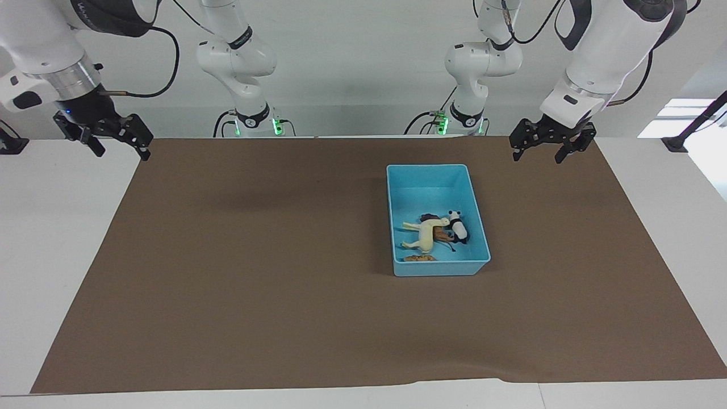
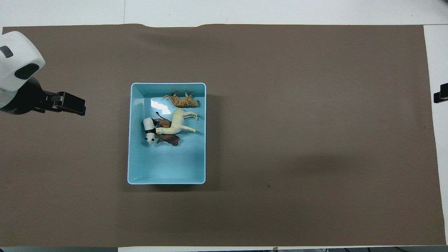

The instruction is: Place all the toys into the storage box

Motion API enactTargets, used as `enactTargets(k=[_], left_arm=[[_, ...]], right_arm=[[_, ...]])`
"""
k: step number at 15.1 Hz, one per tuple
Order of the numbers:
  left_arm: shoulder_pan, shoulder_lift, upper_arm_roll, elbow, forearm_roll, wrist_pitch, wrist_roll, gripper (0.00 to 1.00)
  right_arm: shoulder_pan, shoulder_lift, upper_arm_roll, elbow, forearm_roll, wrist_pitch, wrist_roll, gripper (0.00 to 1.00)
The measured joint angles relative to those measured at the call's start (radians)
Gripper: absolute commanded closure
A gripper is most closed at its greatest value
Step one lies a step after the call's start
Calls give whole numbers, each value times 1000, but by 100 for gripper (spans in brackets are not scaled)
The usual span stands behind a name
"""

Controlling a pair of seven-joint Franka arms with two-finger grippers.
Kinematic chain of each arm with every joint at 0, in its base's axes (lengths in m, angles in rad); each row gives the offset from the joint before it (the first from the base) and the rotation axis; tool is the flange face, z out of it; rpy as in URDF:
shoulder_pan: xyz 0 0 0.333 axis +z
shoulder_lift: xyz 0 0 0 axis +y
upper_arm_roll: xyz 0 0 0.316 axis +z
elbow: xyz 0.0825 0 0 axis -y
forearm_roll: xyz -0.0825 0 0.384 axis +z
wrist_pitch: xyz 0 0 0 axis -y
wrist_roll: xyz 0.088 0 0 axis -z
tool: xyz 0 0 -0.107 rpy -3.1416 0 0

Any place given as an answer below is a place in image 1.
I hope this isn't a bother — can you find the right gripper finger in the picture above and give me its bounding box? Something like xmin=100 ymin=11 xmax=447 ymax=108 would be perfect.
xmin=80 ymin=128 xmax=106 ymax=158
xmin=129 ymin=114 xmax=154 ymax=161

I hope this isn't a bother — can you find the black left base cable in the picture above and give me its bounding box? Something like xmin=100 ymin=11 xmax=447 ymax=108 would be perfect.
xmin=404 ymin=85 xmax=458 ymax=136

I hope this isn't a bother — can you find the brown lion toy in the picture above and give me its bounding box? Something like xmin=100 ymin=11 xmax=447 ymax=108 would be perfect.
xmin=420 ymin=214 xmax=458 ymax=251

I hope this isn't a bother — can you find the black white panda toy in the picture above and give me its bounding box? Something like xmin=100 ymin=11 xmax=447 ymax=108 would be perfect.
xmin=445 ymin=210 xmax=470 ymax=245

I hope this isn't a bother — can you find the brown table mat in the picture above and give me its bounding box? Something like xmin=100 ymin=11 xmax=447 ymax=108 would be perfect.
xmin=30 ymin=135 xmax=727 ymax=394

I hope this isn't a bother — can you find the black clamp mount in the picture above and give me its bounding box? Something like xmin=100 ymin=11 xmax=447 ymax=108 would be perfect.
xmin=0 ymin=119 xmax=30 ymax=155

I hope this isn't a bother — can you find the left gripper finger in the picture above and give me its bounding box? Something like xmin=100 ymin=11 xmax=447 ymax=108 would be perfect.
xmin=555 ymin=132 xmax=595 ymax=164
xmin=509 ymin=121 xmax=533 ymax=164

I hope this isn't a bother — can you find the light blue storage box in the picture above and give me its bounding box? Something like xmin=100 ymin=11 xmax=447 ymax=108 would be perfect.
xmin=386 ymin=164 xmax=492 ymax=278

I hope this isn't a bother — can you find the cream horse toy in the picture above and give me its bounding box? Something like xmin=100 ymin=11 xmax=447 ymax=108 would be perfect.
xmin=402 ymin=217 xmax=451 ymax=252

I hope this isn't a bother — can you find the black base cable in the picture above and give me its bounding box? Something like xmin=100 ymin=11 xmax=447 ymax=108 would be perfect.
xmin=213 ymin=110 xmax=238 ymax=138
xmin=404 ymin=85 xmax=458 ymax=136

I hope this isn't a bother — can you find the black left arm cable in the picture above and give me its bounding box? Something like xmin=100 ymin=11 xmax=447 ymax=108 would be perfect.
xmin=502 ymin=0 xmax=654 ymax=107

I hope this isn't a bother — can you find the black angled stand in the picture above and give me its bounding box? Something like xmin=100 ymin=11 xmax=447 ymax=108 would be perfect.
xmin=662 ymin=91 xmax=727 ymax=153

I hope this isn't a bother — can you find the black right base cable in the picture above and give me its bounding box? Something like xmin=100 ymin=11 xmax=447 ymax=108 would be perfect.
xmin=213 ymin=110 xmax=238 ymax=138

